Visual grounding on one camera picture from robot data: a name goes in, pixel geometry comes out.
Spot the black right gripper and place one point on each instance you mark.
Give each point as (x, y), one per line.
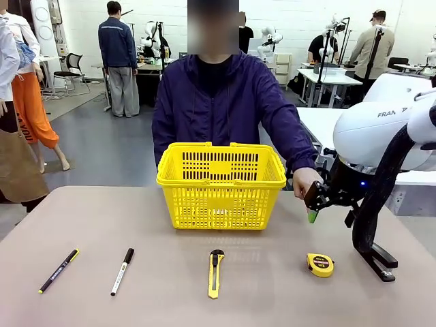
(344, 184)

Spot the yellow tape measure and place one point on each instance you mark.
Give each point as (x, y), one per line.
(320, 265)

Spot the black stapler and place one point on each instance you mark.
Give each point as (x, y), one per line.
(386, 264)

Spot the black pen with yellow ends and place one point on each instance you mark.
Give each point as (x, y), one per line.
(58, 272)

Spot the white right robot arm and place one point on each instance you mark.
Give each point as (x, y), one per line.
(368, 129)

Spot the person's left forearm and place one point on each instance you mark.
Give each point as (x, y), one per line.
(293, 150)

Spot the yellow plastic shopping basket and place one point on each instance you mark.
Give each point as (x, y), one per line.
(221, 204)

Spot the person in purple jacket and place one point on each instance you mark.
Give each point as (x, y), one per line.
(218, 102)

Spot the seated person in black shirt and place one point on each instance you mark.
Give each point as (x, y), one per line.
(322, 47)

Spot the person in black clothes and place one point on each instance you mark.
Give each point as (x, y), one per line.
(245, 35)

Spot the person's left hand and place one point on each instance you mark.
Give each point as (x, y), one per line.
(301, 182)

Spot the white side table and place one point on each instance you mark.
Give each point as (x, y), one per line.
(316, 122)

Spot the white work table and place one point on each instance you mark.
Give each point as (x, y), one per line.
(330, 76)

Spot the yellow utility knife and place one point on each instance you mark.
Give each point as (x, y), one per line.
(214, 276)

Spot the black tripod stand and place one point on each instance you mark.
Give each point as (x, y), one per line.
(374, 58)
(323, 64)

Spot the white drawer cabinet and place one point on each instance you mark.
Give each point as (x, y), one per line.
(283, 66)

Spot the man in beige jacket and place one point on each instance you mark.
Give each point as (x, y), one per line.
(373, 47)

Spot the black and white marker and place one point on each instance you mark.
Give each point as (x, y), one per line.
(122, 272)

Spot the man in blue jacket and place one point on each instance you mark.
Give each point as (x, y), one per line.
(119, 61)

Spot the black mesh office chair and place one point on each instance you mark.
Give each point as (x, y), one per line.
(73, 73)

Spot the mannequin in orange pants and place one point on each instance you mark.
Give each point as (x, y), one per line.
(30, 102)

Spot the mannequin with brown apron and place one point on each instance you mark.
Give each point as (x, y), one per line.
(13, 153)

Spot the white standing air conditioner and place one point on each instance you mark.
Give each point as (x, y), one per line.
(47, 27)

